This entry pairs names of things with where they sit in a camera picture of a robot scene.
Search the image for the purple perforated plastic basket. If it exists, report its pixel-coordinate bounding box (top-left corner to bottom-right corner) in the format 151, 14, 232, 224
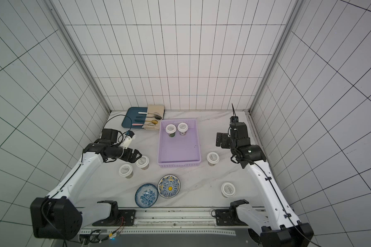
158, 118, 202, 168

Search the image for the green yogurt cup white lid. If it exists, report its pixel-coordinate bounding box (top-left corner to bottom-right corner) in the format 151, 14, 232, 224
166, 124, 177, 137

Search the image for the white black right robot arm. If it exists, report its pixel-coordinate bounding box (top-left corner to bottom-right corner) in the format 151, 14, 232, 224
216, 116, 314, 247

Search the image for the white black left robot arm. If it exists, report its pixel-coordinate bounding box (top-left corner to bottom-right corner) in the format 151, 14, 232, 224
30, 129, 142, 240

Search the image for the blue patterned bowl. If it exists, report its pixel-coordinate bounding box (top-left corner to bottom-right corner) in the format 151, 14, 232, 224
135, 183, 158, 209

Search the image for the yellow blue patterned plate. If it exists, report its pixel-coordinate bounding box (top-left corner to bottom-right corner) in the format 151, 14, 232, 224
158, 175, 181, 199

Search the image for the black spoon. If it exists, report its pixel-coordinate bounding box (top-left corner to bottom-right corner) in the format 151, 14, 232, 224
135, 115, 162, 120

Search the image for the beige folded cloth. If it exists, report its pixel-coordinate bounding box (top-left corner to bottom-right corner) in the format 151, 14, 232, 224
142, 105, 165, 131

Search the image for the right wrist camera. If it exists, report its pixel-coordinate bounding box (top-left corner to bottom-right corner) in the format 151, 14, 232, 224
230, 116, 239, 125

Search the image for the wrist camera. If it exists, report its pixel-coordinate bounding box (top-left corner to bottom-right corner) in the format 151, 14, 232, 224
120, 130, 135, 149
230, 116, 239, 125

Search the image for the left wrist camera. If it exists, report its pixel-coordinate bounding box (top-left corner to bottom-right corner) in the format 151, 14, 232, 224
120, 130, 135, 149

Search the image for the pink handled spoon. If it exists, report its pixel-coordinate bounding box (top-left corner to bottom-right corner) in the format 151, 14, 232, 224
132, 123, 156, 128

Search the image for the green handled gold spoon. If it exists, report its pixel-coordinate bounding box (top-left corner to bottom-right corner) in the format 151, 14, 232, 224
135, 119, 158, 125

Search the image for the white handled spoon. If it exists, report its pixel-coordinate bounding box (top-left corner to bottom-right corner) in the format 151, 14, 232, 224
138, 112, 162, 118

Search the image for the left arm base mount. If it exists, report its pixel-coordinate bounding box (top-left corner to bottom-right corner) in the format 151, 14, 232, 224
92, 210, 136, 227

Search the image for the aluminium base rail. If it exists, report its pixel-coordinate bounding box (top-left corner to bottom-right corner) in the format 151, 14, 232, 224
50, 206, 301, 237

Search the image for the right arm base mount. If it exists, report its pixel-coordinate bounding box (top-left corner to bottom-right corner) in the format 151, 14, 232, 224
213, 209, 236, 226

